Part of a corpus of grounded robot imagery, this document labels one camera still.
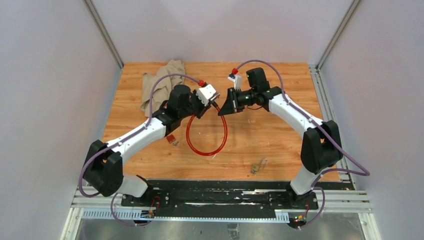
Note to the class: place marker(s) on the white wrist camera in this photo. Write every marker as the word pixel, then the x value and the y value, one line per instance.
pixel 236 79
pixel 206 93

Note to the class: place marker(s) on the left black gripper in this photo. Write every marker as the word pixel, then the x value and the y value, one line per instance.
pixel 203 108

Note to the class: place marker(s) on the red cable lock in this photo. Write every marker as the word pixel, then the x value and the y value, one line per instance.
pixel 206 137

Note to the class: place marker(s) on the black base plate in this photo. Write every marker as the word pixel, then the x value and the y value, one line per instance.
pixel 220 199

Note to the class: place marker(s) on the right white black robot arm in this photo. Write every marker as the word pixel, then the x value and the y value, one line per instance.
pixel 320 139

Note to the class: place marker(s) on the beige cloth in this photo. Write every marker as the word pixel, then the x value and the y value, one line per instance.
pixel 163 88

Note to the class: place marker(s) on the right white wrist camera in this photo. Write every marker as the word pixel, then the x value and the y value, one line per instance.
pixel 236 79

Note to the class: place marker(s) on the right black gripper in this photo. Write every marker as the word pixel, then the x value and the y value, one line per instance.
pixel 231 104

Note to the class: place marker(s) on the brass padlock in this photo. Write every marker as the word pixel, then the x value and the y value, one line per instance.
pixel 255 168

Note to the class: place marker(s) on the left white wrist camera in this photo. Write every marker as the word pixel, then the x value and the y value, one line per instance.
pixel 206 93

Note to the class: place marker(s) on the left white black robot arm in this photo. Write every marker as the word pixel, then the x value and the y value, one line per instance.
pixel 103 167

